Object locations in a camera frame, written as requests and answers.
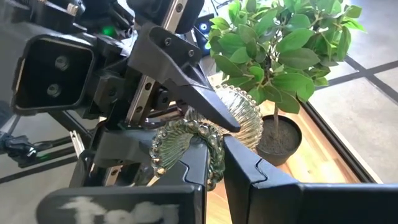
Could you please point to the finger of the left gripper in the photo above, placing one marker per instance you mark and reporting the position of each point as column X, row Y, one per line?
column 121, row 147
column 174, row 62

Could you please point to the black aluminium table frame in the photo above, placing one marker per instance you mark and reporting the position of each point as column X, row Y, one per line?
column 339, row 143

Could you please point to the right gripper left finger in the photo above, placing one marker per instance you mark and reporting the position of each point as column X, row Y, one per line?
column 124, row 205

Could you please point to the clear glass candle holder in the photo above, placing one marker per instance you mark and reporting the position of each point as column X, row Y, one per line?
column 245, row 115

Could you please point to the green potted plant black pot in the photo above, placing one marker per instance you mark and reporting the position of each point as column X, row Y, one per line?
column 295, row 59

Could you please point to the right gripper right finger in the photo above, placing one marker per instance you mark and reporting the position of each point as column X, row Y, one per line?
column 280, row 202

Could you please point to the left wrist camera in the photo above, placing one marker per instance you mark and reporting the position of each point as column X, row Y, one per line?
column 53, row 73

